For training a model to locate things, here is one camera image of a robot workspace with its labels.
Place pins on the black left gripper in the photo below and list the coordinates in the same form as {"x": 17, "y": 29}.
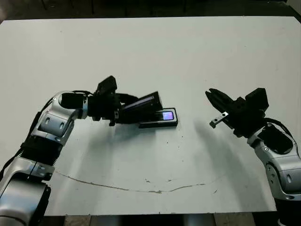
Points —
{"x": 103, "y": 107}

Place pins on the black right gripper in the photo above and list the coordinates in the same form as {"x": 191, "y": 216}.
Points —
{"x": 244, "y": 120}

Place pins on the black box lid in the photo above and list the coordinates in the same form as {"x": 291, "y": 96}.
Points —
{"x": 150, "y": 106}

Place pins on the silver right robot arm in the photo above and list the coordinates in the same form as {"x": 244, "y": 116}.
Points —
{"x": 282, "y": 169}

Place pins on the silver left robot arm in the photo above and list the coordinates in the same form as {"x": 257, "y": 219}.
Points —
{"x": 47, "y": 122}

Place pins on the black box base white insert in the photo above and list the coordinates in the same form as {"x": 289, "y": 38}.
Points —
{"x": 164, "y": 124}

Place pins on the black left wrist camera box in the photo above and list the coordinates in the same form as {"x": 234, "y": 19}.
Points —
{"x": 107, "y": 84}

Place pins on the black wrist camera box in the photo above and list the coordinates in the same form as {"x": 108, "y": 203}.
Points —
{"x": 107, "y": 84}
{"x": 257, "y": 99}

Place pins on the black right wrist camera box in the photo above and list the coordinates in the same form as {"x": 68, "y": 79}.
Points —
{"x": 257, "y": 99}

